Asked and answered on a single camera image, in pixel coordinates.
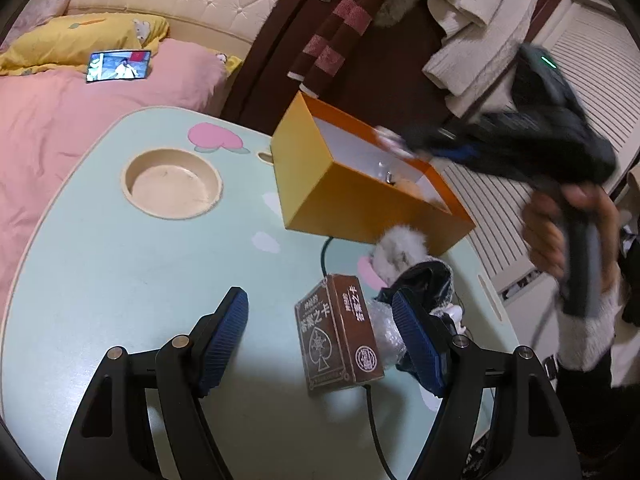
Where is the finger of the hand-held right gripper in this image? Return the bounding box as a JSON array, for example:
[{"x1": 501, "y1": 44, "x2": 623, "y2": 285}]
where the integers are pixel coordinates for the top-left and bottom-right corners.
[
  {"x1": 431, "y1": 144, "x2": 483, "y2": 167},
  {"x1": 404, "y1": 124, "x2": 478, "y2": 149}
]

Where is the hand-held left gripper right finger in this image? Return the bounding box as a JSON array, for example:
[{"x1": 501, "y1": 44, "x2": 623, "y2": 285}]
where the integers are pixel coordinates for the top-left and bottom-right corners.
[{"x1": 391, "y1": 291, "x2": 585, "y2": 480}]

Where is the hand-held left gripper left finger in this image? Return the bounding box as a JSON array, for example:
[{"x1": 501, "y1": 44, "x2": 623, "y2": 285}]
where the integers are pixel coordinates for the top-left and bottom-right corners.
[{"x1": 56, "y1": 286, "x2": 250, "y2": 480}]

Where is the bubble wrap bundle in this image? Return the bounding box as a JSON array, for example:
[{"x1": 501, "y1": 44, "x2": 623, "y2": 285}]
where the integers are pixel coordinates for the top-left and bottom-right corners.
[{"x1": 367, "y1": 300, "x2": 408, "y2": 368}]

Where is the small doll keychain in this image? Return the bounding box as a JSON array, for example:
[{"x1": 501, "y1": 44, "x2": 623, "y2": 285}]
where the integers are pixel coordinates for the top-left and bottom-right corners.
[{"x1": 444, "y1": 304, "x2": 472, "y2": 342}]

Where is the beaded charm bracelet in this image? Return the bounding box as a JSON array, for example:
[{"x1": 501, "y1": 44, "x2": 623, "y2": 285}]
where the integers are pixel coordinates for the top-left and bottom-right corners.
[{"x1": 375, "y1": 127, "x2": 417, "y2": 159}]

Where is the black shiny pouch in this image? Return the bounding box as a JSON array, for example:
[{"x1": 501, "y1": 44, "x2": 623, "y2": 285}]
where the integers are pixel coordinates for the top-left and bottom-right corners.
[{"x1": 377, "y1": 260, "x2": 457, "y2": 376}]

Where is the brown card box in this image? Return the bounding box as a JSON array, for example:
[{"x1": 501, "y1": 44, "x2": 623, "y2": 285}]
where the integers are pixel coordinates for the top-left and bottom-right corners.
[{"x1": 294, "y1": 273, "x2": 386, "y2": 397}]

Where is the white fur pompom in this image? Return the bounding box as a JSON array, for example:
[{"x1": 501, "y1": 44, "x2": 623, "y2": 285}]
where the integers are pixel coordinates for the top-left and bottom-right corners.
[{"x1": 372, "y1": 225, "x2": 431, "y2": 283}]

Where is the orange cardboard box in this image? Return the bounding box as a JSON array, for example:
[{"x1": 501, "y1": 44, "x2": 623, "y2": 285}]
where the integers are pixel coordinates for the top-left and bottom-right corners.
[{"x1": 270, "y1": 91, "x2": 477, "y2": 257}]

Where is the person's right forearm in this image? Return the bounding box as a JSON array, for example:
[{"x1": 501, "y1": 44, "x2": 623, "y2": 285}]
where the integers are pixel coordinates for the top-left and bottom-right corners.
[{"x1": 556, "y1": 250, "x2": 640, "y2": 376}]

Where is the person's right hand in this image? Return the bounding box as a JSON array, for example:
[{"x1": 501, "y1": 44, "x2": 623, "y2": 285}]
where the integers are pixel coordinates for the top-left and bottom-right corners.
[{"x1": 521, "y1": 182, "x2": 622, "y2": 287}]

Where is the dark brown door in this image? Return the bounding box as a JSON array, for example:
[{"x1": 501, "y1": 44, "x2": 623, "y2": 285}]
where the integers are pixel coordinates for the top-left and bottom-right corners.
[{"x1": 220, "y1": 0, "x2": 573, "y2": 126}]

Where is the white louvred closet door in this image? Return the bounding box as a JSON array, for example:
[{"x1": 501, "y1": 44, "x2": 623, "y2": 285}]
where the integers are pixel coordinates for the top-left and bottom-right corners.
[{"x1": 435, "y1": 0, "x2": 640, "y2": 306}]

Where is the maroon pink striped scarf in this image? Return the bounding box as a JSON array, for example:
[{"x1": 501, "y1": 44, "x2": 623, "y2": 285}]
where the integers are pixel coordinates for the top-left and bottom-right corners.
[{"x1": 287, "y1": 0, "x2": 406, "y2": 100}]

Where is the small yellow pillow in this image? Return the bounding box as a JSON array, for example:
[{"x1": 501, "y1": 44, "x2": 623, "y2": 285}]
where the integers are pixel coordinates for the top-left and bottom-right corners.
[{"x1": 212, "y1": 51, "x2": 245, "y2": 81}]

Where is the pink blanket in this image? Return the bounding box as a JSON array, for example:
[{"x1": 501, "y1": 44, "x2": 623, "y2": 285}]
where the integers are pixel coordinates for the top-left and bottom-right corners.
[{"x1": 0, "y1": 39, "x2": 230, "y2": 321}]

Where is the smartphone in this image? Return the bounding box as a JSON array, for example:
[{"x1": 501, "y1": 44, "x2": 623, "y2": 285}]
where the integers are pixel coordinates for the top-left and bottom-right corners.
[{"x1": 86, "y1": 50, "x2": 152, "y2": 83}]

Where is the large yellow pillow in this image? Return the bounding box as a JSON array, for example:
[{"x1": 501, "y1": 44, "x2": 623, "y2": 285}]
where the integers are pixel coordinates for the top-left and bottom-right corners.
[{"x1": 0, "y1": 14, "x2": 170, "y2": 77}]

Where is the pink patterned pillow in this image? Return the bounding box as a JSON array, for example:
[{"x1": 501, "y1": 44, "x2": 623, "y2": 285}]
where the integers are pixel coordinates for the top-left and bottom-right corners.
[{"x1": 0, "y1": 0, "x2": 73, "y2": 53}]

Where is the cream cable knit sweater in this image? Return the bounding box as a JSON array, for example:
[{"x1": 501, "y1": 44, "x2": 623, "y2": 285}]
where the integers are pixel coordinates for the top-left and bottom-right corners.
[{"x1": 422, "y1": 0, "x2": 542, "y2": 116}]

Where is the black cable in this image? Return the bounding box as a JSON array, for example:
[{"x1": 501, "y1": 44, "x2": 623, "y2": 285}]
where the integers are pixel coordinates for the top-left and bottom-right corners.
[{"x1": 320, "y1": 235, "x2": 401, "y2": 480}]

